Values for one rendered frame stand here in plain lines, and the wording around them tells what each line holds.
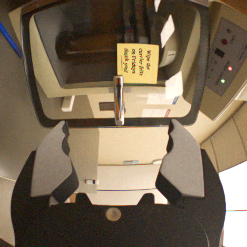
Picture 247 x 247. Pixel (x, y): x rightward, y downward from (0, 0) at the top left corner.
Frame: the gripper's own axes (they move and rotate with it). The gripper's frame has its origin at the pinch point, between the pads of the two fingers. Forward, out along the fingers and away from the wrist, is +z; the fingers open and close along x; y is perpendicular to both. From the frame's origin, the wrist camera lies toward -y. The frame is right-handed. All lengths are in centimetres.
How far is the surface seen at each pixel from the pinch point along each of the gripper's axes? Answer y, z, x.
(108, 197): 273, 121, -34
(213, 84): -0.4, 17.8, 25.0
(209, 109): 7.9, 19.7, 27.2
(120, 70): -2.5, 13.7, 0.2
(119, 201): 277, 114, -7
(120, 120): 5.2, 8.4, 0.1
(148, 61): -4.5, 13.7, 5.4
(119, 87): -0.5, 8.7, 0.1
